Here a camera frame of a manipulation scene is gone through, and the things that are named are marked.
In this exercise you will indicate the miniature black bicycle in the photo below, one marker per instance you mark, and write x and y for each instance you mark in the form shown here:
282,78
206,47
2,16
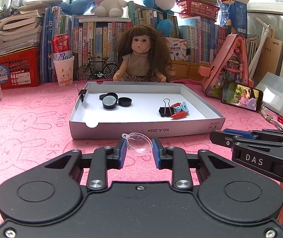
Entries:
97,68

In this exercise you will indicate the small pink jar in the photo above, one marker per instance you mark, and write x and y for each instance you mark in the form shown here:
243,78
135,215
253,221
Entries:
171,71

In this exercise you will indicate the pink bath towel mat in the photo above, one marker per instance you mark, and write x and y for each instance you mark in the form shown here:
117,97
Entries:
34,127

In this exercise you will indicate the white cardboard tray box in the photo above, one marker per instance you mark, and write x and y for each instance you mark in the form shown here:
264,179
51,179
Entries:
89,120

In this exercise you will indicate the white paper cup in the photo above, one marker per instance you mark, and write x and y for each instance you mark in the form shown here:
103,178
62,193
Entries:
64,71

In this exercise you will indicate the binder clip on tray edge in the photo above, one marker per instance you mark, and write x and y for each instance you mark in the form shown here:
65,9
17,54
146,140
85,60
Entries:
82,93

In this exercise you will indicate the small blue plush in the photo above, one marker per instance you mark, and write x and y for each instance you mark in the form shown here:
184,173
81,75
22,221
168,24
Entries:
76,7

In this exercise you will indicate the large black binder clip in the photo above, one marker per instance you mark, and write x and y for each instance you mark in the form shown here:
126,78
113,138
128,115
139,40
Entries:
167,110

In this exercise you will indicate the black round tin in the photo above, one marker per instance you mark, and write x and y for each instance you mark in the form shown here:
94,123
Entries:
109,102

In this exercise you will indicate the label sticker box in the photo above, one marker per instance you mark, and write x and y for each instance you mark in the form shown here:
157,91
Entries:
177,48

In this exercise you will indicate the red Budweiser can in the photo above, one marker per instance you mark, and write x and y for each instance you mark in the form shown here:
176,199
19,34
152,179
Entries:
61,47

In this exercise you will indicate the black smartphone playing video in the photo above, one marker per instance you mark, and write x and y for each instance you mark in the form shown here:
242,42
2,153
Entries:
242,96

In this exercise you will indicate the stack of books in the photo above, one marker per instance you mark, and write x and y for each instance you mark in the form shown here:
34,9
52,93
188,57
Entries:
21,24

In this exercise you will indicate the black round lid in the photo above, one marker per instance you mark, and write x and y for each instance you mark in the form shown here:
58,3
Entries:
102,96
124,101

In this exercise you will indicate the clear plastic folder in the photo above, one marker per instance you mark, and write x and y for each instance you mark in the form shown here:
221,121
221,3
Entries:
272,87

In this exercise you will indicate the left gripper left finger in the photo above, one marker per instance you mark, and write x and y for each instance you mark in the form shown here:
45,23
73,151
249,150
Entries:
104,159

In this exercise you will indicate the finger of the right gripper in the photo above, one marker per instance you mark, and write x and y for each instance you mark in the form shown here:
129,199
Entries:
265,134
231,141

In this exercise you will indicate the red plastic basket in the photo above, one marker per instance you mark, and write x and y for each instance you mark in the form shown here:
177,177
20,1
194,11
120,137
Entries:
20,69

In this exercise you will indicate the clear plastic dome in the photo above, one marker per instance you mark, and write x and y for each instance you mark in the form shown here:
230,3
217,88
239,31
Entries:
138,143

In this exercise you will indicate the pink triangular dollhouse box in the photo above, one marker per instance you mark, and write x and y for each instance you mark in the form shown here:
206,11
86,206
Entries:
230,64

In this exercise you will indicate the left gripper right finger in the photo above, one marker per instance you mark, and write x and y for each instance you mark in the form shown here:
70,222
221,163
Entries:
174,159

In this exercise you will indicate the white pipe stand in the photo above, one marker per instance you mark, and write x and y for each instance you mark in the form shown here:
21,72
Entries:
267,29

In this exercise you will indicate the brown haired doll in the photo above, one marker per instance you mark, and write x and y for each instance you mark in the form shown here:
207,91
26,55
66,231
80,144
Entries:
143,56

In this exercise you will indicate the red basket on books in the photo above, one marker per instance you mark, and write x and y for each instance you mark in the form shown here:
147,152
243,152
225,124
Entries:
196,8

